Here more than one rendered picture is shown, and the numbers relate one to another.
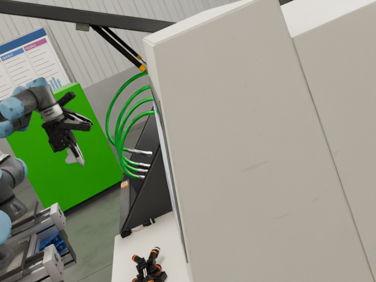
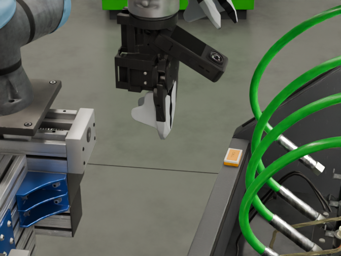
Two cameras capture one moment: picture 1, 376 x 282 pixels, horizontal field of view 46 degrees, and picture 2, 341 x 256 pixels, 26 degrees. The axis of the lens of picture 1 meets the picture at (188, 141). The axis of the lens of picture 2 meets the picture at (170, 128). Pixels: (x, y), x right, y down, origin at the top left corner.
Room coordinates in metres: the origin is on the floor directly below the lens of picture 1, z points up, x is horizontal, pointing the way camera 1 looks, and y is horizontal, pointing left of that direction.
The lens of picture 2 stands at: (0.71, 0.11, 1.81)
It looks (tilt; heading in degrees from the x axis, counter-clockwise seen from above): 31 degrees down; 16
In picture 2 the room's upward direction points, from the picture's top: straight up
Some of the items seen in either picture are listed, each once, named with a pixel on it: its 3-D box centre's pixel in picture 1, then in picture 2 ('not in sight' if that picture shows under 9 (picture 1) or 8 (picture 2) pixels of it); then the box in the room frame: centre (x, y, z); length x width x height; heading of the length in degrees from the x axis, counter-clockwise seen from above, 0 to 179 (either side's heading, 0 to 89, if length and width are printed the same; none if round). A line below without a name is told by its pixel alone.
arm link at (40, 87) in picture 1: (41, 94); not in sight; (1.67, 0.42, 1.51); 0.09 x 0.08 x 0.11; 135
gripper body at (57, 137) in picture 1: (59, 133); (149, 49); (1.67, 0.43, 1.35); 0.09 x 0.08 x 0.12; 91
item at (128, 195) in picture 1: (132, 219); (210, 254); (1.79, 0.35, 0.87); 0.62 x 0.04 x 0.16; 1
